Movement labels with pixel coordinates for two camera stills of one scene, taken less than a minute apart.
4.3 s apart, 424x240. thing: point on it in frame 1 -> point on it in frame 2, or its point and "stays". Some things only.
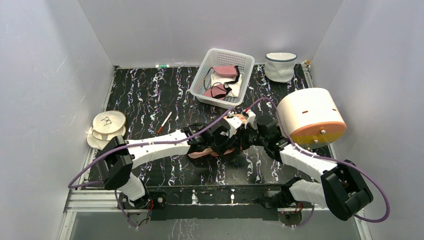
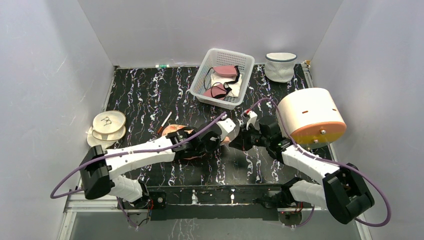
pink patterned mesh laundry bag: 207,152 -> 172,128
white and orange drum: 312,117 stays
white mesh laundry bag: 279,66 stays
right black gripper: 248,134 stays
